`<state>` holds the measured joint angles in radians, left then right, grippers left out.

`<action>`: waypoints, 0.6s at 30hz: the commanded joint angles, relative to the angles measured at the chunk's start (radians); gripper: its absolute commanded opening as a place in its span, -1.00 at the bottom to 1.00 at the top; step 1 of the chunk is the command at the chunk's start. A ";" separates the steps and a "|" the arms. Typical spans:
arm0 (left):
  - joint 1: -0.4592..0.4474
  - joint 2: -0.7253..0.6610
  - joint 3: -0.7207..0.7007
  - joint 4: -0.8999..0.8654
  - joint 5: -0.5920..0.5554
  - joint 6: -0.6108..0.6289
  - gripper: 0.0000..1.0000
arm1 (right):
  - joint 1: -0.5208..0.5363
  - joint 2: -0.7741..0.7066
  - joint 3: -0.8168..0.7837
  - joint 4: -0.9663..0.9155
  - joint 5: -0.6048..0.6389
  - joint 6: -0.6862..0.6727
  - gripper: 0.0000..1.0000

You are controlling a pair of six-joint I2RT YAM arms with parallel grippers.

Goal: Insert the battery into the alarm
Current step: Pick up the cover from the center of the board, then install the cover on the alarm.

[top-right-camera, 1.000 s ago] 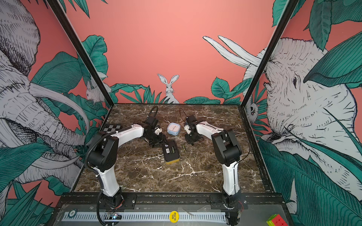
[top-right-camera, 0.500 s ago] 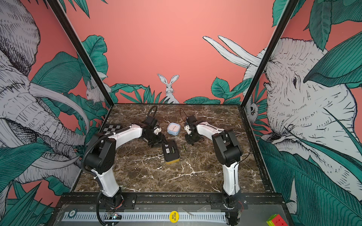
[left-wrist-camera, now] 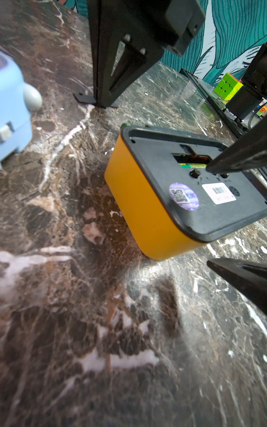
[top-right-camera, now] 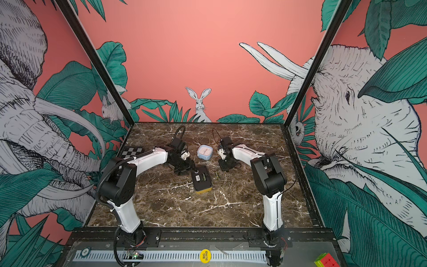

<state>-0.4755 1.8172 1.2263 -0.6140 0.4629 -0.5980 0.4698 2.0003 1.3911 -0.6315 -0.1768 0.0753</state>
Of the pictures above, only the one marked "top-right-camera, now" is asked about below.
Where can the yellow alarm clock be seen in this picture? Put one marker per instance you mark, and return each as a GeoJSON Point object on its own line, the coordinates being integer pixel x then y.
{"type": "Point", "coordinates": [206, 184]}

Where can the white slotted cable duct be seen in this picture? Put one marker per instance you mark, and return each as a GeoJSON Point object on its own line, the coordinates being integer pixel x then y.
{"type": "Point", "coordinates": [175, 255]}

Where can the blue alarm clock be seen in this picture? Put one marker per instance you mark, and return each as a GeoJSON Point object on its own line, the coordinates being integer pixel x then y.
{"type": "Point", "coordinates": [205, 152]}

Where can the checkerboard calibration card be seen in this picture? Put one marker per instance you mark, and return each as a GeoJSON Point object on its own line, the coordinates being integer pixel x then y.
{"type": "Point", "coordinates": [130, 151]}

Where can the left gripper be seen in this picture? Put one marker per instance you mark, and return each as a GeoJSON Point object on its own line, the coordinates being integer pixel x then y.
{"type": "Point", "coordinates": [190, 166]}

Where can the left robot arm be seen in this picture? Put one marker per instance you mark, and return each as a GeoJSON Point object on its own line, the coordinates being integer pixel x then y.
{"type": "Point", "coordinates": [117, 185]}

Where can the small circuit board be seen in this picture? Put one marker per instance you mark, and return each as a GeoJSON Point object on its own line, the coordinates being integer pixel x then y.
{"type": "Point", "coordinates": [134, 256]}

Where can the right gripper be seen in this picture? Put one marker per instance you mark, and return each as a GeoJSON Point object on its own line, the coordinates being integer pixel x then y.
{"type": "Point", "coordinates": [223, 167]}

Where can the colourful puzzle cube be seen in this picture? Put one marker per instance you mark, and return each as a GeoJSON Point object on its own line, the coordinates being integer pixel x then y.
{"type": "Point", "coordinates": [326, 260]}

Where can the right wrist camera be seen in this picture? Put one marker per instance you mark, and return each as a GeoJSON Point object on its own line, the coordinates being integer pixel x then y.
{"type": "Point", "coordinates": [225, 148]}

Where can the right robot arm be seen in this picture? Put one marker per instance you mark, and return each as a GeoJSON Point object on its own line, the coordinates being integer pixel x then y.
{"type": "Point", "coordinates": [268, 175]}

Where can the yellow big blind chip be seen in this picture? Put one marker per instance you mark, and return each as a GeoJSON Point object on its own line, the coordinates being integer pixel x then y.
{"type": "Point", "coordinates": [205, 256]}

